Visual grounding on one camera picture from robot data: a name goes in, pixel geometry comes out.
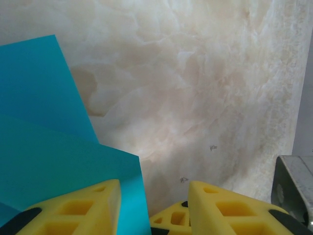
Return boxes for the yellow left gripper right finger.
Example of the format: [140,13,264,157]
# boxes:
[187,180,311,235]

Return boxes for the blue square paper sheet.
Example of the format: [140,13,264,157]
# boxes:
[0,34,151,235]

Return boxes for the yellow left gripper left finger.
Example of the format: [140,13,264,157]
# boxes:
[0,179,122,235]

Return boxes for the aluminium corner bracket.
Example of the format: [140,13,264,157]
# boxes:
[270,155,313,227]

